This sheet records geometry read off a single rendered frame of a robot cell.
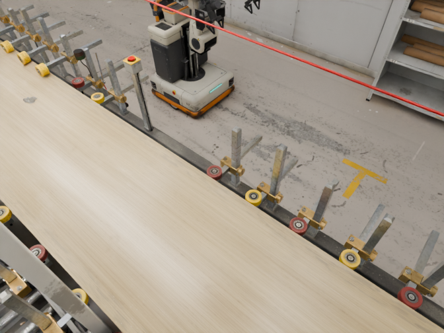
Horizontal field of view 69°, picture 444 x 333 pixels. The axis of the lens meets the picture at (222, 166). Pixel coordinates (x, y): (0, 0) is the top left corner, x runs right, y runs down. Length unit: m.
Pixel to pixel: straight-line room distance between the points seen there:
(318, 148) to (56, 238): 2.31
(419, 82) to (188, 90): 2.43
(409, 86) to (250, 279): 3.06
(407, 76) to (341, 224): 2.01
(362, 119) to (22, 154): 2.93
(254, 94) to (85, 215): 2.48
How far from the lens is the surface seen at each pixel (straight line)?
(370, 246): 1.58
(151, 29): 3.20
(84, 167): 1.86
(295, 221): 1.53
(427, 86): 4.08
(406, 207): 2.98
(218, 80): 3.37
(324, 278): 1.44
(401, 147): 3.44
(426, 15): 3.41
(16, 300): 1.32
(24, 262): 0.94
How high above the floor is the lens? 2.19
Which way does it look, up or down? 49 degrees down
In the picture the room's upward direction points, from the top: 1 degrees counter-clockwise
